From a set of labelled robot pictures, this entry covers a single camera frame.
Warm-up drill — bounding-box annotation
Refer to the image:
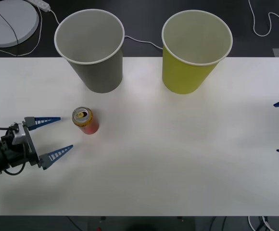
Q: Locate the thin white cable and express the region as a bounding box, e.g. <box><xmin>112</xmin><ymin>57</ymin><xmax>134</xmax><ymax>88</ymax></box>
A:
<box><xmin>0</xmin><ymin>2</ymin><xmax>43</xmax><ymax>57</ymax></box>

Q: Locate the yellow-green plastic waste bin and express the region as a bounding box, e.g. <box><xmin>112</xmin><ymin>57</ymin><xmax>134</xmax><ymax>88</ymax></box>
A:
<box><xmin>161</xmin><ymin>9</ymin><xmax>233</xmax><ymax>95</ymax></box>

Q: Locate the white cable under table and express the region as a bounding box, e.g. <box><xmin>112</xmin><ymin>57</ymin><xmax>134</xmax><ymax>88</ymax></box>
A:
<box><xmin>247</xmin><ymin>216</ymin><xmax>275</xmax><ymax>231</ymax></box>

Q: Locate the white power strip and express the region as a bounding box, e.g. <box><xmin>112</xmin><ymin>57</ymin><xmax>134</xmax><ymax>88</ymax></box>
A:
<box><xmin>25</xmin><ymin>0</ymin><xmax>51</xmax><ymax>12</ymax></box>

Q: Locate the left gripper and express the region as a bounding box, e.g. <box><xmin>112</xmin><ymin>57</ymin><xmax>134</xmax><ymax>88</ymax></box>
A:
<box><xmin>6</xmin><ymin>116</ymin><xmax>74</xmax><ymax>171</ymax></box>

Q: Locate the white round stand base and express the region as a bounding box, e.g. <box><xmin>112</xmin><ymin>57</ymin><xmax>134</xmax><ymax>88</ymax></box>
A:
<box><xmin>0</xmin><ymin>0</ymin><xmax>40</xmax><ymax>48</ymax></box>

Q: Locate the white looping cable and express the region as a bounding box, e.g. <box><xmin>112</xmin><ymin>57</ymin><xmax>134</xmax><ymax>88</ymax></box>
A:
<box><xmin>248</xmin><ymin>0</ymin><xmax>279</xmax><ymax>37</ymax></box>

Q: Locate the white power strip cable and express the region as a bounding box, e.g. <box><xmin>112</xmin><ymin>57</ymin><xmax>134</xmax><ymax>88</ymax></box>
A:
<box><xmin>48</xmin><ymin>9</ymin><xmax>164</xmax><ymax>50</ymax></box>

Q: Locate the grey plastic waste bin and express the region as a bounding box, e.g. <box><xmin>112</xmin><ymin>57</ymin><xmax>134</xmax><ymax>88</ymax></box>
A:
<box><xmin>54</xmin><ymin>9</ymin><xmax>126</xmax><ymax>94</ymax></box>

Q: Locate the red and yellow drink can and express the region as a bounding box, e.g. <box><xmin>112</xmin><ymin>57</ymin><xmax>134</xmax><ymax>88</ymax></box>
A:
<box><xmin>72</xmin><ymin>106</ymin><xmax>100</xmax><ymax>135</ymax></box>

